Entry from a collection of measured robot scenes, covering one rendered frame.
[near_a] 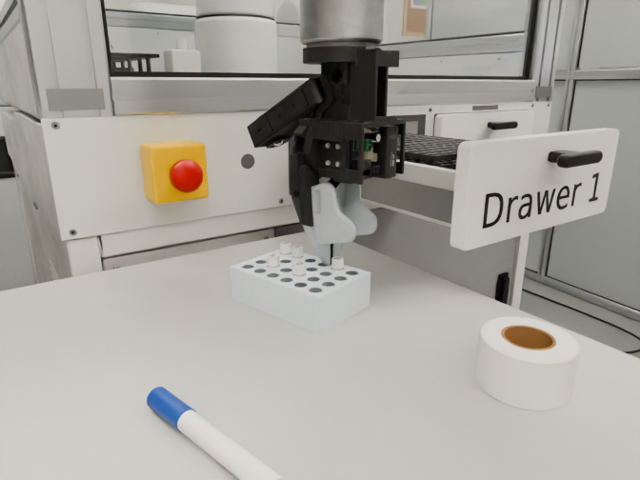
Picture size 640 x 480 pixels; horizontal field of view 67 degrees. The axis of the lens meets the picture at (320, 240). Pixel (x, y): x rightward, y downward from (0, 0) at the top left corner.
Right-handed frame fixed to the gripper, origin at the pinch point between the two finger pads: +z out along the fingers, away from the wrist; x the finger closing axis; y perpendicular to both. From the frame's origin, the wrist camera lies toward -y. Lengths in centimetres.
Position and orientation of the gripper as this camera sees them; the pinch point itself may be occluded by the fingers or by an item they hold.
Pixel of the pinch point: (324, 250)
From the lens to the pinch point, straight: 51.9
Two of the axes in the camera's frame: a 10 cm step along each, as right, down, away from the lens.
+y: 7.6, 2.0, -6.2
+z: 0.0, 9.5, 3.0
